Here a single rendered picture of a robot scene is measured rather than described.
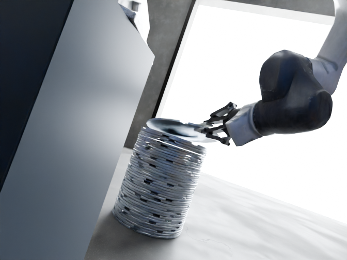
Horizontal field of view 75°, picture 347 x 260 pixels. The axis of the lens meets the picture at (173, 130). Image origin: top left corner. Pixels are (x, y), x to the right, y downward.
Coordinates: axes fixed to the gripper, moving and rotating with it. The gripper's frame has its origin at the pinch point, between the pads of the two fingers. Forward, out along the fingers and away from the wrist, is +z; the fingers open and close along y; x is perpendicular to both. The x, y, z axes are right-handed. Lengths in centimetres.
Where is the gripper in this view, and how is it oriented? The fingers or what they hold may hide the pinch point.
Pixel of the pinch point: (203, 127)
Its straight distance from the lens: 75.9
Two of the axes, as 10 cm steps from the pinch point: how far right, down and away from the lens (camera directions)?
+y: 2.3, -9.5, 2.1
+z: -4.5, 0.8, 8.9
